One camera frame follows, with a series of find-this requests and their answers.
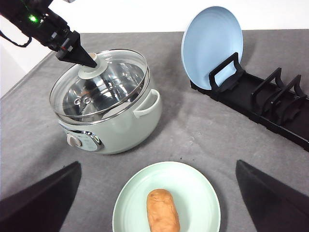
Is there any glass pot lid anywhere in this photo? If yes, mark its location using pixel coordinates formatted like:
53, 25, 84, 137
49, 49, 148, 121

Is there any brown potato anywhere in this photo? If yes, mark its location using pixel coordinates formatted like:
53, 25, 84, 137
146, 188, 180, 232

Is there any green plate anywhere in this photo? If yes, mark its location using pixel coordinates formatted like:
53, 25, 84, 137
112, 161, 221, 232

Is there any green electric steamer pot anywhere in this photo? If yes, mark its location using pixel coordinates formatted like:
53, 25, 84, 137
56, 61, 162, 155

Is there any blue plate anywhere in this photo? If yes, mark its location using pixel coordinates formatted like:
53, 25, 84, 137
181, 6, 243, 90

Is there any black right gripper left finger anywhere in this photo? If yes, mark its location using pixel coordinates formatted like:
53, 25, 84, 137
0, 161, 82, 232

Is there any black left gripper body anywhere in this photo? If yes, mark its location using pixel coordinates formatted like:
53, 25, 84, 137
13, 4, 73, 52

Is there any black dish rack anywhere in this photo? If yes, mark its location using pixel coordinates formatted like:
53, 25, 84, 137
190, 53, 309, 152

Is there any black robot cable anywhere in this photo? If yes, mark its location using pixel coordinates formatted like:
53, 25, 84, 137
0, 30, 32, 47

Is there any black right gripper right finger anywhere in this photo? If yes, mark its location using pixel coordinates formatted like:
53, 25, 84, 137
236, 160, 309, 232

